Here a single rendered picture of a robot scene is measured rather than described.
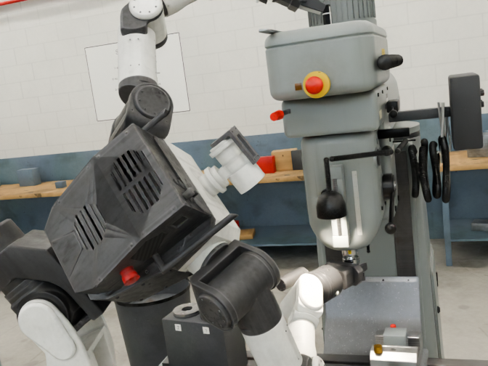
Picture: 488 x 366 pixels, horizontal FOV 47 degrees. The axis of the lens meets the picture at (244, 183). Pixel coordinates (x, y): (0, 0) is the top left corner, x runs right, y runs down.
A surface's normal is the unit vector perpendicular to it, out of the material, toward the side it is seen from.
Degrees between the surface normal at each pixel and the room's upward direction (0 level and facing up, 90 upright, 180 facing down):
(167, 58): 90
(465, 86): 90
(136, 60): 57
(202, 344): 90
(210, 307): 108
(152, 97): 63
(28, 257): 90
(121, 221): 74
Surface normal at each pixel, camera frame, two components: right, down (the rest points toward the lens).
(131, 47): 0.02, -0.39
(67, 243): -0.54, -0.06
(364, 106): -0.31, 0.21
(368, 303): -0.34, -0.25
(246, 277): 0.25, -0.58
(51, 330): -0.04, 0.18
